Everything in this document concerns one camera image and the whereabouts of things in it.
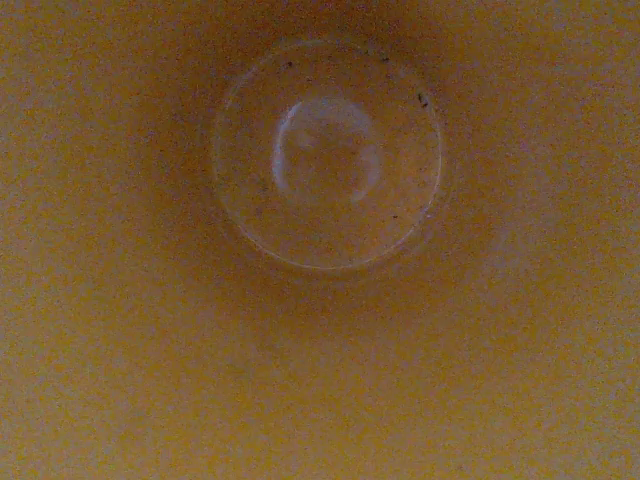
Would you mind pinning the plain yellow mug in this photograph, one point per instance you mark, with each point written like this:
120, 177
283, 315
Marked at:
320, 300

